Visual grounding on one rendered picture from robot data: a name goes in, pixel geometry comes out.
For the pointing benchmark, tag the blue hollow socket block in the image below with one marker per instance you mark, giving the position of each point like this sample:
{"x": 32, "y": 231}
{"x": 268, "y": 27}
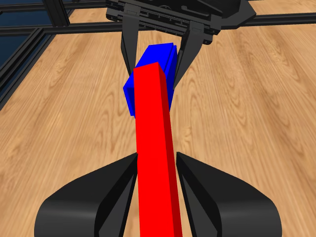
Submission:
{"x": 158, "y": 54}

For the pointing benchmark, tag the thin red peg bar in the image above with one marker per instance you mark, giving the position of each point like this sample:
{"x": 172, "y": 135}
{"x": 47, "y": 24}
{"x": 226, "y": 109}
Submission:
{"x": 153, "y": 148}

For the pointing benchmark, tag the black table frame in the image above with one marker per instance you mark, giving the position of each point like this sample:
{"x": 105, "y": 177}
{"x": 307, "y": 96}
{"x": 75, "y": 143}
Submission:
{"x": 61, "y": 12}

